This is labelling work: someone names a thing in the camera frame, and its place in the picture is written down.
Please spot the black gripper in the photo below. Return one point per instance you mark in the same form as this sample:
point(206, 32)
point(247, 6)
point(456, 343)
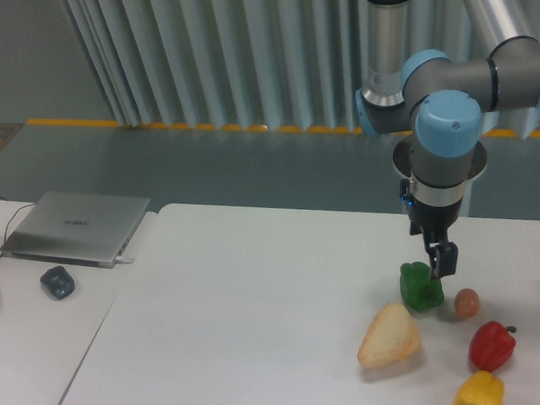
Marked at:
point(432, 211)

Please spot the triangular bread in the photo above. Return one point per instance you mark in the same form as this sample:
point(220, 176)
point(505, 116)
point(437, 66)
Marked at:
point(391, 337)

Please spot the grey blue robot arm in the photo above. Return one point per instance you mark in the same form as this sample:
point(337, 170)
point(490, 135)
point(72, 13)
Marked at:
point(441, 104)

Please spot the green bell pepper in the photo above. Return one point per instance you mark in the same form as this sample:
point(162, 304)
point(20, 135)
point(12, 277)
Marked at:
point(417, 289)

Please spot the brown egg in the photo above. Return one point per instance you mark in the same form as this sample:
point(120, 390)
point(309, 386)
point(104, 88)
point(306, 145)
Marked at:
point(467, 303)

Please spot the red bell pepper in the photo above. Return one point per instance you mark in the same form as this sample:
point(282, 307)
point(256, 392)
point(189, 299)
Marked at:
point(492, 345)

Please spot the yellow bell pepper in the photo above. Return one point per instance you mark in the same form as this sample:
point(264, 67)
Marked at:
point(482, 388)

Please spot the silver laptop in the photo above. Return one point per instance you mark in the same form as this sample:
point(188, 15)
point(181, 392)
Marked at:
point(77, 228)

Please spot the dark grey small case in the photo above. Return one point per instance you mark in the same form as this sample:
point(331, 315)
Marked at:
point(58, 282)

